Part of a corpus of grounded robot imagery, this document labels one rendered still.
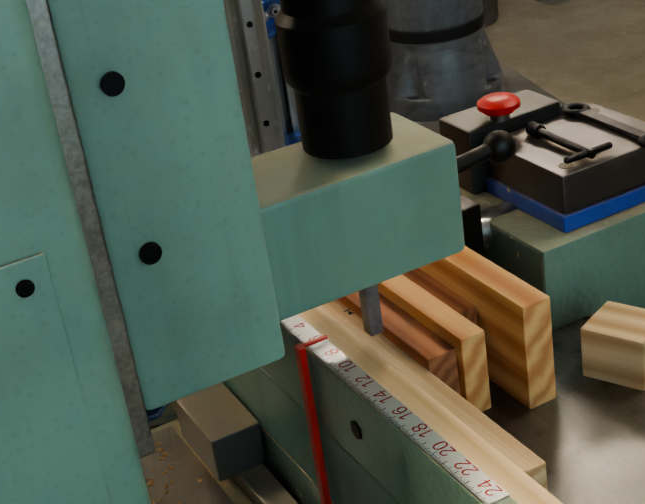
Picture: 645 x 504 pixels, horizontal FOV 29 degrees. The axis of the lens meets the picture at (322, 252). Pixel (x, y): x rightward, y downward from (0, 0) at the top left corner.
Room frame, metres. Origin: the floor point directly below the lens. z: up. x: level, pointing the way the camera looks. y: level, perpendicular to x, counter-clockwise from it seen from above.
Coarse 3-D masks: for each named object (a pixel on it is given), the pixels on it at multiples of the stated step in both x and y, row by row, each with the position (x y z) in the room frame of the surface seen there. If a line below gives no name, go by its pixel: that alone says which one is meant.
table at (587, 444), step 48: (576, 336) 0.69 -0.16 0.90; (240, 384) 0.76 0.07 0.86; (576, 384) 0.64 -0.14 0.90; (288, 432) 0.69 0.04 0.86; (528, 432) 0.60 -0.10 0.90; (576, 432) 0.59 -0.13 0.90; (624, 432) 0.58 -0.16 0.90; (336, 480) 0.63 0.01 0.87; (576, 480) 0.55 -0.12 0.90; (624, 480) 0.54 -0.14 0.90
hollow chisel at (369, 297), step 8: (368, 288) 0.65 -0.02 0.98; (376, 288) 0.65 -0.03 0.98; (360, 296) 0.65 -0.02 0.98; (368, 296) 0.65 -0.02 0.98; (376, 296) 0.65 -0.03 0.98; (360, 304) 0.66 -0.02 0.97; (368, 304) 0.65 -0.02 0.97; (376, 304) 0.65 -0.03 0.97; (368, 312) 0.65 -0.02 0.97; (376, 312) 0.65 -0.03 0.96; (368, 320) 0.65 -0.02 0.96; (376, 320) 0.65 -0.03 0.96; (368, 328) 0.65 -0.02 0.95; (376, 328) 0.65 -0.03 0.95
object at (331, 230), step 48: (432, 144) 0.64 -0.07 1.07; (288, 192) 0.61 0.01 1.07; (336, 192) 0.61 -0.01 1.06; (384, 192) 0.62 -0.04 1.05; (432, 192) 0.63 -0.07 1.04; (288, 240) 0.60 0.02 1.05; (336, 240) 0.61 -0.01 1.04; (384, 240) 0.62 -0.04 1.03; (432, 240) 0.63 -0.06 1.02; (288, 288) 0.60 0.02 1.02; (336, 288) 0.61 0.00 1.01
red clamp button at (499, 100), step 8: (488, 96) 0.82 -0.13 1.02; (496, 96) 0.82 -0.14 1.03; (504, 96) 0.82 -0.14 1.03; (512, 96) 0.82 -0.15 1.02; (480, 104) 0.81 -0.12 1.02; (488, 104) 0.81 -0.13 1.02; (496, 104) 0.81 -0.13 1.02; (504, 104) 0.80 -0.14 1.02; (512, 104) 0.81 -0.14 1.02; (520, 104) 0.81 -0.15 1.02; (488, 112) 0.81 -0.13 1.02; (496, 112) 0.80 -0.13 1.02; (504, 112) 0.80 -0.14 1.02; (512, 112) 0.81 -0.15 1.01
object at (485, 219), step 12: (468, 204) 0.72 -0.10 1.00; (504, 204) 0.78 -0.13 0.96; (468, 216) 0.71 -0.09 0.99; (480, 216) 0.71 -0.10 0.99; (492, 216) 0.76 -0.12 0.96; (468, 228) 0.71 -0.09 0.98; (480, 228) 0.71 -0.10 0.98; (468, 240) 0.71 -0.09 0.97; (480, 240) 0.71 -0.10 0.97; (480, 252) 0.71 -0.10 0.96
